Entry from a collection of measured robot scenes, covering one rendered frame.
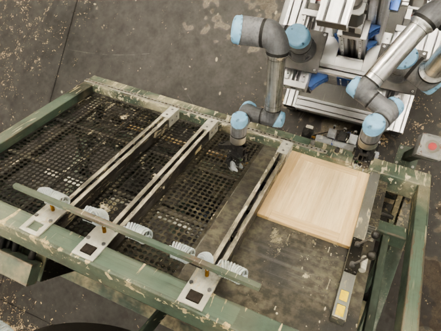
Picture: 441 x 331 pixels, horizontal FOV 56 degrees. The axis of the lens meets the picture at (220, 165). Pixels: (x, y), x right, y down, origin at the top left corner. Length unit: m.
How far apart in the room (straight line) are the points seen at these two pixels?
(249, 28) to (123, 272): 1.07
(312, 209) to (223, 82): 1.75
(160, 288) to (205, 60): 2.39
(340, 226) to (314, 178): 0.35
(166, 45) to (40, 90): 1.35
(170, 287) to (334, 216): 0.88
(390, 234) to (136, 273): 1.21
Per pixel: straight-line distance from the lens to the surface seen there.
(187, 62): 3.66
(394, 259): 2.52
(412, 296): 1.84
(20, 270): 2.02
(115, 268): 1.66
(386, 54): 1.71
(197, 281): 1.59
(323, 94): 3.12
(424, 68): 2.04
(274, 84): 1.82
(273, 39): 1.73
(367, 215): 2.09
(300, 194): 2.12
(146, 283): 1.60
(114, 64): 3.97
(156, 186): 2.00
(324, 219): 2.03
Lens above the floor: 3.26
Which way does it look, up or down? 73 degrees down
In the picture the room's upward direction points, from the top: 82 degrees counter-clockwise
